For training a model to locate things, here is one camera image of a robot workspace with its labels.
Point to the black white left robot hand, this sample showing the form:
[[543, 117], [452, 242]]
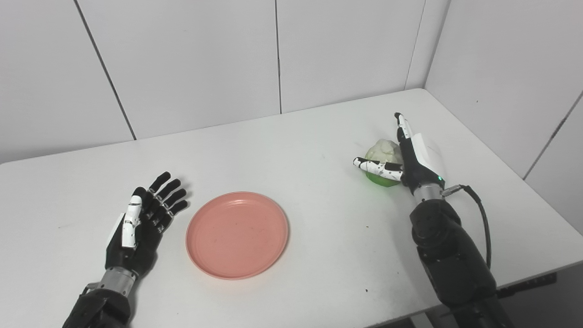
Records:
[[136, 246]]

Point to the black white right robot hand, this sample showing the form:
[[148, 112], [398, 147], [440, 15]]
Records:
[[421, 168]]

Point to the pink round plate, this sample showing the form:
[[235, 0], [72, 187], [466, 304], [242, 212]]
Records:
[[237, 234]]

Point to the green white cabbage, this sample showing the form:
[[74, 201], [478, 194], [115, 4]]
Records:
[[385, 150]]

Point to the black table frame bar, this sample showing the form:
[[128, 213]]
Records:
[[528, 284]]

